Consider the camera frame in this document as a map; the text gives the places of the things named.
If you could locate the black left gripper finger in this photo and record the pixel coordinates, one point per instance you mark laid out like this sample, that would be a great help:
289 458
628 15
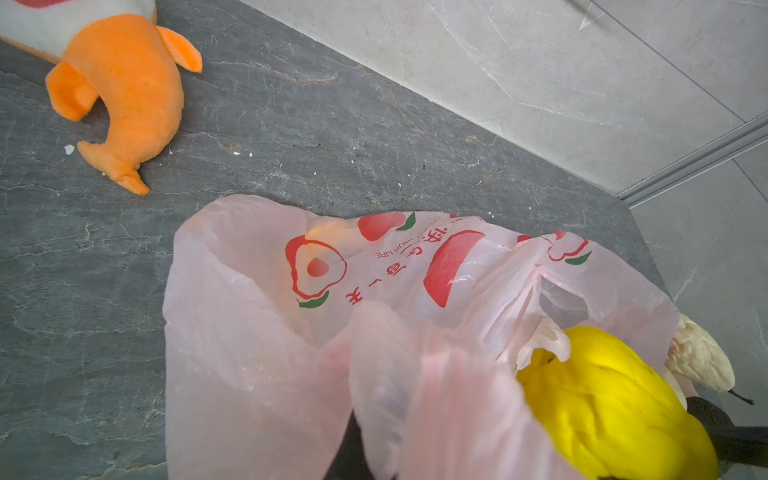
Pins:
349 462

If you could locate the pink plastic bag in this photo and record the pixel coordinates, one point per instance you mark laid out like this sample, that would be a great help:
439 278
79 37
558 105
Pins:
283 327

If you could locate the yellow fake lemon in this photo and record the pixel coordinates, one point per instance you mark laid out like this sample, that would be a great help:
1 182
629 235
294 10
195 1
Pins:
611 416

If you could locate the orange shark plush toy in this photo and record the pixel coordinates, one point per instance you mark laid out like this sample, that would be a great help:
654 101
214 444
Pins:
116 52

